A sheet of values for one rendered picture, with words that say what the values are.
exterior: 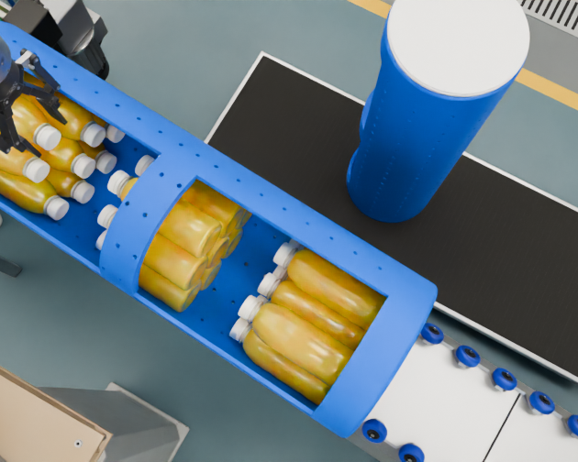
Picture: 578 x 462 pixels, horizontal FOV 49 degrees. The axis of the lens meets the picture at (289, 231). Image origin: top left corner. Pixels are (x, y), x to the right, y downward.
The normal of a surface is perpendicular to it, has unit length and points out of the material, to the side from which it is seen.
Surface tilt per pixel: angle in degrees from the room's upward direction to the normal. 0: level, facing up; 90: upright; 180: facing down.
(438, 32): 0
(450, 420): 0
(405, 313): 22
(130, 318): 0
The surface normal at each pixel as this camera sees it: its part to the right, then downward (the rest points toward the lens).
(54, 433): 0.05, -0.19
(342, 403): -0.40, 0.40
